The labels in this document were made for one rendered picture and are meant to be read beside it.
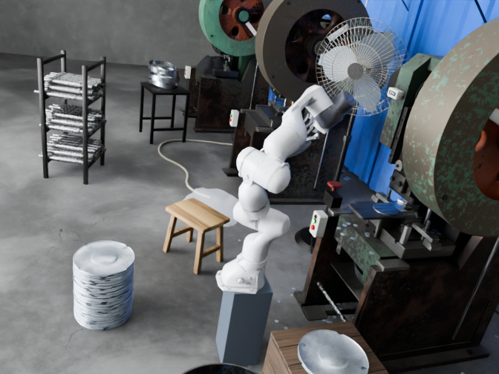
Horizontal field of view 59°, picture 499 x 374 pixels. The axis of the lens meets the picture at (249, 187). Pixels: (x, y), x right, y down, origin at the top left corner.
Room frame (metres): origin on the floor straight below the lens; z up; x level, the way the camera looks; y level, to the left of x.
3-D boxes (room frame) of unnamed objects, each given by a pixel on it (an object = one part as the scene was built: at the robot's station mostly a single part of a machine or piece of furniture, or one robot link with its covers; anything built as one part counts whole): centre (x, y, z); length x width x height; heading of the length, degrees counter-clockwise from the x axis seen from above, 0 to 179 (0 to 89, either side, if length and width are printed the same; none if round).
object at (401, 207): (2.01, -0.79, 0.76); 0.15 x 0.09 x 0.05; 22
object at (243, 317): (1.66, -0.07, 0.23); 0.18 x 0.18 x 0.45; 18
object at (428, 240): (1.85, -0.86, 0.76); 0.17 x 0.06 x 0.10; 22
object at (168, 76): (4.53, 1.04, 0.40); 0.45 x 0.40 x 0.79; 34
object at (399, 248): (2.01, -0.79, 0.68); 0.45 x 0.30 x 0.06; 22
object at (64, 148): (3.35, 1.49, 0.47); 0.46 x 0.43 x 0.95; 92
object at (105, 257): (1.80, 0.65, 0.34); 0.29 x 0.29 x 0.01
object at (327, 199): (2.21, -0.46, 0.62); 0.10 x 0.06 x 0.20; 22
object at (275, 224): (1.65, -0.11, 0.71); 0.18 x 0.11 x 0.25; 69
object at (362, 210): (1.94, -0.63, 0.72); 0.25 x 0.14 x 0.14; 112
